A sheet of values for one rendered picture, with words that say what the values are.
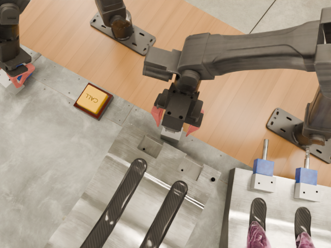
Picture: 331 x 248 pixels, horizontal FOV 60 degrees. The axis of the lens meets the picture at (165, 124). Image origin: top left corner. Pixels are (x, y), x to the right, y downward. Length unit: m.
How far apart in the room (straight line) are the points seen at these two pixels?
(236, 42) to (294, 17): 1.62
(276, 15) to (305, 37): 1.61
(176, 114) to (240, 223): 0.31
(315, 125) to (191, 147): 0.31
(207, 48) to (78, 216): 0.45
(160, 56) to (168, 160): 0.24
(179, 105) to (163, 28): 0.38
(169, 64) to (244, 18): 1.44
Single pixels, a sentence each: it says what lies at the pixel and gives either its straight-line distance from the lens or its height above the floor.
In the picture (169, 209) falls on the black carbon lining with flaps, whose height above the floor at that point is 0.88.
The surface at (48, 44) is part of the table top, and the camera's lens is 0.95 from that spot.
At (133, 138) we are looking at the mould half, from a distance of 0.70.
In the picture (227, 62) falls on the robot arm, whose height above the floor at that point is 1.13.
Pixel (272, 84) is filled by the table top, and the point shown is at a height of 0.80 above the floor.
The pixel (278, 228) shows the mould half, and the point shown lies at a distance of 0.77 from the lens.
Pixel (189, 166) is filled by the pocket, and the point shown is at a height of 0.86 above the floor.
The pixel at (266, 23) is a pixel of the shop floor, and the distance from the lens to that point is 2.03.
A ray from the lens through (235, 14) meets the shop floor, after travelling 2.00.
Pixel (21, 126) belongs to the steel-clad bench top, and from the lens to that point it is 0.88.
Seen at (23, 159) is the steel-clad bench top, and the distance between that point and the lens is 0.85.
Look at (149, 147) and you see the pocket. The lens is 0.72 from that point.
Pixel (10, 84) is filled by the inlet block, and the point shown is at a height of 0.85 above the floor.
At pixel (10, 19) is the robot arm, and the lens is 0.70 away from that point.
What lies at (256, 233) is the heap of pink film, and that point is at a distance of 0.73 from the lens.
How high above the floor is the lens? 1.57
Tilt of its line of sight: 75 degrees down
